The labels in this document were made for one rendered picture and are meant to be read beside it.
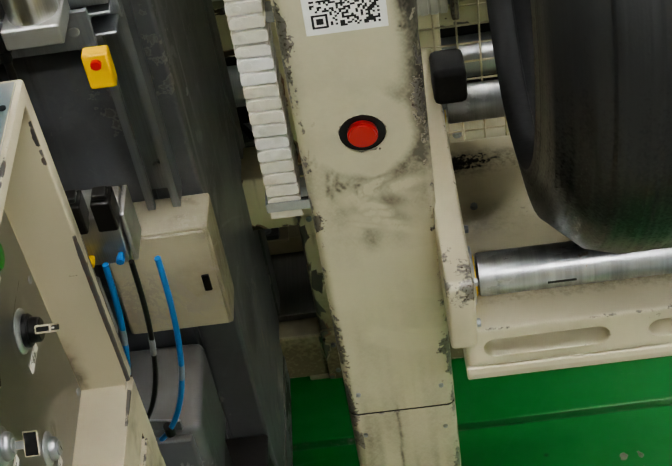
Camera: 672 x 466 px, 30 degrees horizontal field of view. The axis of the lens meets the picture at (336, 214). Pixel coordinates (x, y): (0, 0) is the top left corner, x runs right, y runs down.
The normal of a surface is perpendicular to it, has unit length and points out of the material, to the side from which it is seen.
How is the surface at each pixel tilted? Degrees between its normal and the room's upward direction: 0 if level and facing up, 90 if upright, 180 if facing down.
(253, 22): 90
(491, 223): 0
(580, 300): 0
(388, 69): 90
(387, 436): 90
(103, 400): 0
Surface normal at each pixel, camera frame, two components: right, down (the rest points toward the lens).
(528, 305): -0.12, -0.72
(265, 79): 0.05, 0.69
